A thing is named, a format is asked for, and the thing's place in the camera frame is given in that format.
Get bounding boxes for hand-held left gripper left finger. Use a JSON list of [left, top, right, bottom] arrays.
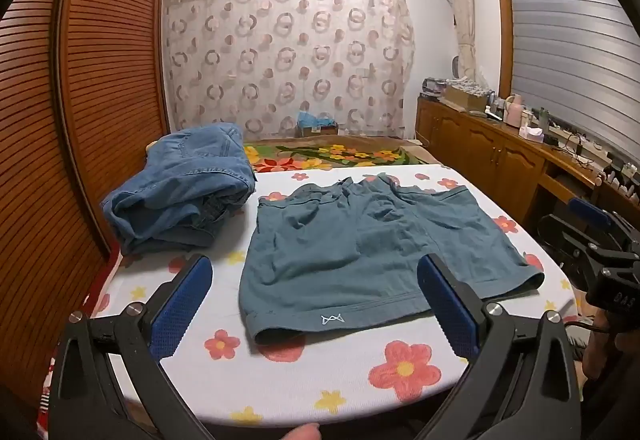
[[50, 254, 216, 440]]

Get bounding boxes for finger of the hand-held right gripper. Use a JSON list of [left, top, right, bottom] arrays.
[[567, 197, 640, 251], [537, 214, 608, 275]]

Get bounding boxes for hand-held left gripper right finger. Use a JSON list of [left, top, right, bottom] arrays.
[[416, 254, 583, 440]]

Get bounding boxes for teal pants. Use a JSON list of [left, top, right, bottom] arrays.
[[239, 174, 546, 348]]

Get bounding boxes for person's right hand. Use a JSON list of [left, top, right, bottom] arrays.
[[575, 312, 617, 406]]

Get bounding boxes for person's left hand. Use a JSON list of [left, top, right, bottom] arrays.
[[279, 422, 322, 440]]

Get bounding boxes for row of small bottles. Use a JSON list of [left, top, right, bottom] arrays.
[[597, 162, 640, 198]]

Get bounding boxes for wooden sideboard cabinet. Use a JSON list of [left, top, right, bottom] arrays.
[[416, 97, 640, 233]]

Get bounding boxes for white flower print sheet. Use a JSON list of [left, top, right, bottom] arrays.
[[45, 164, 576, 426]]

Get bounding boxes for pink kettle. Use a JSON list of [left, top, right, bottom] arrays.
[[504, 94, 526, 127]]

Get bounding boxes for blue denim jeans pile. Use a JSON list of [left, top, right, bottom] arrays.
[[100, 122, 258, 257]]

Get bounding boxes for grey window blind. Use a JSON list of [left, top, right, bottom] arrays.
[[502, 0, 640, 161]]

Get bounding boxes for open cardboard box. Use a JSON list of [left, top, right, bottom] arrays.
[[442, 84, 488, 113]]

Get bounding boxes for brown floral blanket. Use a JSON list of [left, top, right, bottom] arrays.
[[242, 135, 443, 173]]

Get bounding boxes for beige tied curtain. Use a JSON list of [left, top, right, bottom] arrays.
[[442, 0, 493, 85]]

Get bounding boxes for blue plastic bag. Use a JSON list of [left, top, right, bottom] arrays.
[[298, 111, 333, 128]]

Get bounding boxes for wooden louvered wardrobe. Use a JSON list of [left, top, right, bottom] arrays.
[[0, 0, 171, 411]]

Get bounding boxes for sheer circle pattern curtain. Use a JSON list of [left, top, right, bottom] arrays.
[[161, 0, 417, 141]]

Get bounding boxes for wooden window frame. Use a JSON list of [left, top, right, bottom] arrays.
[[491, 0, 516, 98]]

